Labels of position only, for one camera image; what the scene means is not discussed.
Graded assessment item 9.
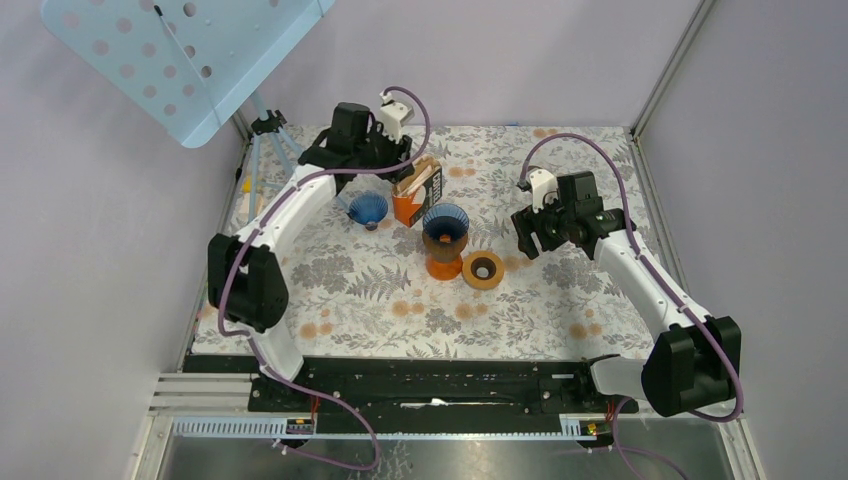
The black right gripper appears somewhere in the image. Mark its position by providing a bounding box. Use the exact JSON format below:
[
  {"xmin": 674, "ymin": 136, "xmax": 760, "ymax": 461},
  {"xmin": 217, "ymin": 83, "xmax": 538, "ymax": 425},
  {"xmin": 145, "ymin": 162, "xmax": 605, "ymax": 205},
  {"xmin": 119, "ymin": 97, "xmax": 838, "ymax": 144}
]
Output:
[{"xmin": 510, "ymin": 190, "xmax": 574, "ymax": 261}]

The orange glass carafe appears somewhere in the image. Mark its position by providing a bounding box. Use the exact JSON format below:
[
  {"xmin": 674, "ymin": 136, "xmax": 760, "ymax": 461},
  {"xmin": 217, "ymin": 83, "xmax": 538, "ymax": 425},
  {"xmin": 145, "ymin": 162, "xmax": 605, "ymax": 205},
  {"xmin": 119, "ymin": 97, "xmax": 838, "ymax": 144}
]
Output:
[{"xmin": 426, "ymin": 254, "xmax": 463, "ymax": 281}]

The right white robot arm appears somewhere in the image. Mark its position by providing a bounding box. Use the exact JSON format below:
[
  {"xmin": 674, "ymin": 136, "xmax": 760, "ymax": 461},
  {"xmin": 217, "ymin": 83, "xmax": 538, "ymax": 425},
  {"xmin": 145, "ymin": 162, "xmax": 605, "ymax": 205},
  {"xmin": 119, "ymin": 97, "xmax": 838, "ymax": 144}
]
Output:
[{"xmin": 511, "ymin": 169, "xmax": 741, "ymax": 417}]

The light wooden dripper ring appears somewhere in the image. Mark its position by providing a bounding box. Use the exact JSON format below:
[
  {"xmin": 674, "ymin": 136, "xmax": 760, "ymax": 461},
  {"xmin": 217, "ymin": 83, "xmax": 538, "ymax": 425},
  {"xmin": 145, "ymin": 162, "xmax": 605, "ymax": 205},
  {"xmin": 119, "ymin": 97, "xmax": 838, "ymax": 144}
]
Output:
[{"xmin": 460, "ymin": 249, "xmax": 505, "ymax": 291}]

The orange coffee filter box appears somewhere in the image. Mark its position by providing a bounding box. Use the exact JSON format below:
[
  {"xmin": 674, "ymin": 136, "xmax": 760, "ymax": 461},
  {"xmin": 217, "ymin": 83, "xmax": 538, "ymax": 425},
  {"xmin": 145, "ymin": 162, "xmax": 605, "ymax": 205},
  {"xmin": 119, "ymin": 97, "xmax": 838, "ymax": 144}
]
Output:
[{"xmin": 391, "ymin": 154, "xmax": 444, "ymax": 227}]

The light blue music stand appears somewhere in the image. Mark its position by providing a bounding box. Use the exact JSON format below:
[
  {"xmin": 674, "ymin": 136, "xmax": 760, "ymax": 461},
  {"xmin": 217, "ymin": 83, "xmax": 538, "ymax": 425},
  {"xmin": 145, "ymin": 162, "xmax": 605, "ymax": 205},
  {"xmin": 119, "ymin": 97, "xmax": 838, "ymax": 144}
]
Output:
[{"xmin": 39, "ymin": 0, "xmax": 338, "ymax": 233}]

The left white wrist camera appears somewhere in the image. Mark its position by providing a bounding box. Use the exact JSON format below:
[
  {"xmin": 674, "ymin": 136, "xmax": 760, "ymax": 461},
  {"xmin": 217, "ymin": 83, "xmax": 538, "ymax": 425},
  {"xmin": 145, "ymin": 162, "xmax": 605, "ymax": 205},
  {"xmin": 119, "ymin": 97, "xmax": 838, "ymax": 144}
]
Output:
[{"xmin": 375, "ymin": 91, "xmax": 415, "ymax": 143}]

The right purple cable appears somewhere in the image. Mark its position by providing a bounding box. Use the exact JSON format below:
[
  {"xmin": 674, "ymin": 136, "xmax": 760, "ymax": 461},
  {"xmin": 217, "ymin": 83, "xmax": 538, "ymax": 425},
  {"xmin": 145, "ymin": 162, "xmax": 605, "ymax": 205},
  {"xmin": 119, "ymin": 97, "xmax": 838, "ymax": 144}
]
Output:
[{"xmin": 518, "ymin": 133, "xmax": 747, "ymax": 480}]

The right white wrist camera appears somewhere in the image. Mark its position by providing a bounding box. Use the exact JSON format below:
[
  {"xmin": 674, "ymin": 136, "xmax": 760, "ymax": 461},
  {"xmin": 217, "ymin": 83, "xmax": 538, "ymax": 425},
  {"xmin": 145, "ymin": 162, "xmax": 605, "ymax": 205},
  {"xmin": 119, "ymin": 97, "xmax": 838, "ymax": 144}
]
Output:
[{"xmin": 518, "ymin": 167, "xmax": 559, "ymax": 213}]

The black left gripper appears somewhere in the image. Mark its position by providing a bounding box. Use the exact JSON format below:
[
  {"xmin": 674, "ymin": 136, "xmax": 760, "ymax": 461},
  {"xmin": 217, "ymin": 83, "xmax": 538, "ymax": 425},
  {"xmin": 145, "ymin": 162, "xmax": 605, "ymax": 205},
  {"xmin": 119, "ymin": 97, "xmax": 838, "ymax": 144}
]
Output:
[{"xmin": 352, "ymin": 120, "xmax": 413, "ymax": 183}]

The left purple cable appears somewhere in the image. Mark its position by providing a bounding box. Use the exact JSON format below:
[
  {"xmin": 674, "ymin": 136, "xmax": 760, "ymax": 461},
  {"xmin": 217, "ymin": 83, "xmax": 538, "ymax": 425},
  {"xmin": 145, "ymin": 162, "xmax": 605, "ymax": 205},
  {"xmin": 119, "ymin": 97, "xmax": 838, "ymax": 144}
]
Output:
[{"xmin": 215, "ymin": 86, "xmax": 432, "ymax": 473}]

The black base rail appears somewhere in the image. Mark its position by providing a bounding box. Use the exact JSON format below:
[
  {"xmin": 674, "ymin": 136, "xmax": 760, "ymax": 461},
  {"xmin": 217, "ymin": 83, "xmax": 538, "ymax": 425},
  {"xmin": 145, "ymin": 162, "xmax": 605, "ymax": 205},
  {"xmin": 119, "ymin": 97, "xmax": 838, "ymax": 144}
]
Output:
[{"xmin": 248, "ymin": 357, "xmax": 620, "ymax": 435}]

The floral tablecloth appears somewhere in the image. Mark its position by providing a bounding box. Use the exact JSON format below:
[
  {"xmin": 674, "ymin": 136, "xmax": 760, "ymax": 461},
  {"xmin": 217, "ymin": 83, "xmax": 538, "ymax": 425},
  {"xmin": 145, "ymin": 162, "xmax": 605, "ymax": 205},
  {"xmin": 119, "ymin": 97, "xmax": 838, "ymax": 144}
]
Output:
[{"xmin": 190, "ymin": 124, "xmax": 690, "ymax": 364}]

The blue dripper on left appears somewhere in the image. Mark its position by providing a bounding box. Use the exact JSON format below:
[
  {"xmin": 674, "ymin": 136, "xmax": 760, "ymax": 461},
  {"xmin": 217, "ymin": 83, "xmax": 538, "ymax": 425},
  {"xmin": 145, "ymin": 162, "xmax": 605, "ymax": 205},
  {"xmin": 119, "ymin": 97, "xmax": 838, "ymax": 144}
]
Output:
[{"xmin": 347, "ymin": 191, "xmax": 388, "ymax": 231}]

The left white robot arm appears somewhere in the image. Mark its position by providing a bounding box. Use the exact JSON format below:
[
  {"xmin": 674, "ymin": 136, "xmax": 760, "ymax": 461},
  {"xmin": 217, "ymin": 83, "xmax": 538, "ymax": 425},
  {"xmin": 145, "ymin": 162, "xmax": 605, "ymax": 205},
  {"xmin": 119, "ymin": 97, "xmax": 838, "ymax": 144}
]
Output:
[{"xmin": 207, "ymin": 97, "xmax": 414, "ymax": 411}]

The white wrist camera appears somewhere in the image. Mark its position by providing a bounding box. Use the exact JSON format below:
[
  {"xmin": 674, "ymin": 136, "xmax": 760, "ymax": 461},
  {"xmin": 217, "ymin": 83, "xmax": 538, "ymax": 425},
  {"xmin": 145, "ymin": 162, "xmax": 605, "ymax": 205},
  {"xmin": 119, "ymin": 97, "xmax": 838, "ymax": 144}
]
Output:
[
  {"xmin": 518, "ymin": 167, "xmax": 559, "ymax": 213},
  {"xmin": 375, "ymin": 91, "xmax": 415, "ymax": 143}
]

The purple cable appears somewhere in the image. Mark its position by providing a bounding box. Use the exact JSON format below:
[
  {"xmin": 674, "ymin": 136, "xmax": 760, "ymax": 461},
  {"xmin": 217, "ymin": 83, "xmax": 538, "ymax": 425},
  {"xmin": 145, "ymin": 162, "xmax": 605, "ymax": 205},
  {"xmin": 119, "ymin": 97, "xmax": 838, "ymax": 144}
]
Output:
[
  {"xmin": 215, "ymin": 86, "xmax": 432, "ymax": 473},
  {"xmin": 518, "ymin": 133, "xmax": 747, "ymax": 480}
]

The blue glass dripper cone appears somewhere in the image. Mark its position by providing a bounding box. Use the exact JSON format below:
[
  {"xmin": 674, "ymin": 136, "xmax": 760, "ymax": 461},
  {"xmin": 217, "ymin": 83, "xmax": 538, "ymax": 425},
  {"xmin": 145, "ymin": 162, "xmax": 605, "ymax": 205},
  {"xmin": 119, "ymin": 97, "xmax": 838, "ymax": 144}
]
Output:
[{"xmin": 422, "ymin": 203, "xmax": 470, "ymax": 241}]

